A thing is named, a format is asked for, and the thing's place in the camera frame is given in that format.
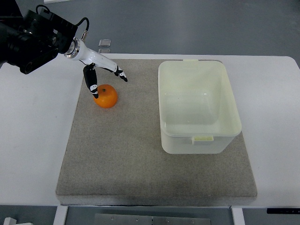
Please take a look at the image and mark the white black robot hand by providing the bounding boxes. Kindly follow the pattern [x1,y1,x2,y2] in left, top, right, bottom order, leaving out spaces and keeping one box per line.
[64,38,128,99]

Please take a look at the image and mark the orange fruit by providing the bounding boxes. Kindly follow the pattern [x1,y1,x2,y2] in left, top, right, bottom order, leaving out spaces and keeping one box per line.
[94,84,118,108]

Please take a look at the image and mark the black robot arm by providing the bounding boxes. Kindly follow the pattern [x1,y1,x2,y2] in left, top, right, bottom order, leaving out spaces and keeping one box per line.
[0,0,88,74]

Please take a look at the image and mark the white plastic box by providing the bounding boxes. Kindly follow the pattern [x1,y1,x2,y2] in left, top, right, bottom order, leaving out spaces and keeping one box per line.
[158,60,242,154]

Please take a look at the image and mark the metal floor plate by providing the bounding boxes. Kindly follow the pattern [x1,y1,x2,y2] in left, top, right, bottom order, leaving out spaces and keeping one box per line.
[98,48,111,54]
[98,39,111,47]

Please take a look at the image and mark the grey felt mat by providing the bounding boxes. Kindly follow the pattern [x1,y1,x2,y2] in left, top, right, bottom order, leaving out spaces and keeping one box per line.
[56,60,257,206]

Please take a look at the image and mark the white table leg left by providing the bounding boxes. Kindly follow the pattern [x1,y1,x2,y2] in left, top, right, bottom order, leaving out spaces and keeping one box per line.
[53,205,68,225]

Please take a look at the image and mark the white table leg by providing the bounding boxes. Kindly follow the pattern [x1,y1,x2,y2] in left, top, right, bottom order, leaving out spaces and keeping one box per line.
[232,208,245,225]
[53,205,68,225]

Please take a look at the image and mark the white object on floor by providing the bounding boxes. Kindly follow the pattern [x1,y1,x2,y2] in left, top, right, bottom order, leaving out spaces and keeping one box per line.
[3,217,16,225]

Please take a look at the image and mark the white table leg right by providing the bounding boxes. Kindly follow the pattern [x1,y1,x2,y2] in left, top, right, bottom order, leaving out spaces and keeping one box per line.
[232,208,245,225]

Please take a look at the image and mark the black table control panel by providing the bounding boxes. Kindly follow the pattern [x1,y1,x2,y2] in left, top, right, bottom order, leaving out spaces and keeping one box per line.
[267,208,300,215]

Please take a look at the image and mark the grey metal base plate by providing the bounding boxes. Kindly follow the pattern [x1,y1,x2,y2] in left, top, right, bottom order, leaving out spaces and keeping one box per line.
[94,214,211,225]

